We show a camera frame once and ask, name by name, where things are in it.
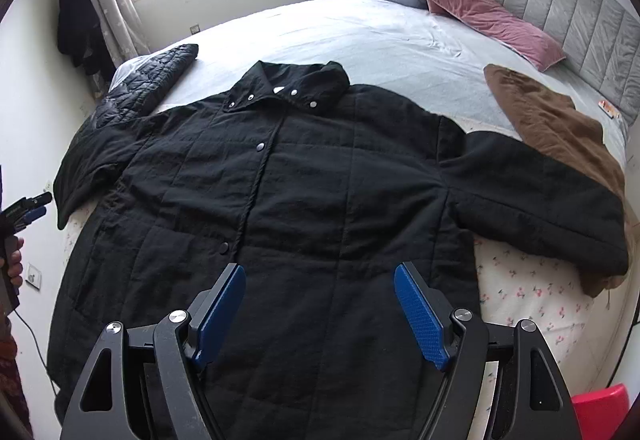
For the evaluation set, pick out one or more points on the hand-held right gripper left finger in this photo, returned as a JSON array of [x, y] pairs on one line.
[[223, 307]]

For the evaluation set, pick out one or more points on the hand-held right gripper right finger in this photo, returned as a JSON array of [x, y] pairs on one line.
[[419, 307]]

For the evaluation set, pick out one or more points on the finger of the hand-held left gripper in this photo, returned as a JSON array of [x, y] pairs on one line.
[[36, 205]]

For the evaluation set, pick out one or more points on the black quilted coat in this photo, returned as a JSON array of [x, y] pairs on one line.
[[320, 200]]

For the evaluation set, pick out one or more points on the hanging black clothes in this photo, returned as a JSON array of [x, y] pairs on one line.
[[80, 32]]

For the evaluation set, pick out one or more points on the person's left hand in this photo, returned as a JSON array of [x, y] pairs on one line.
[[16, 262]]

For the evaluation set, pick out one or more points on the floral white bed sheet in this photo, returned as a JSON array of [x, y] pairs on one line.
[[530, 305]]

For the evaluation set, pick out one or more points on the black puffer jacket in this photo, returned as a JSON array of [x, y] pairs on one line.
[[140, 77]]

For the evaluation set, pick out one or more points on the red plastic stool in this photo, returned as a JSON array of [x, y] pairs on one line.
[[602, 412]]

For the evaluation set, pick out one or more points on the brown garment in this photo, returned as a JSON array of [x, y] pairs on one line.
[[560, 127]]

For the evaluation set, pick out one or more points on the bed with grey sheet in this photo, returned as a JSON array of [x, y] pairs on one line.
[[375, 45]]

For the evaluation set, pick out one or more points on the small orange white object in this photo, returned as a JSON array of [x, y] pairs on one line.
[[611, 109]]

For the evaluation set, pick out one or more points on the white wall socket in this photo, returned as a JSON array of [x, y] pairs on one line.
[[34, 276]]

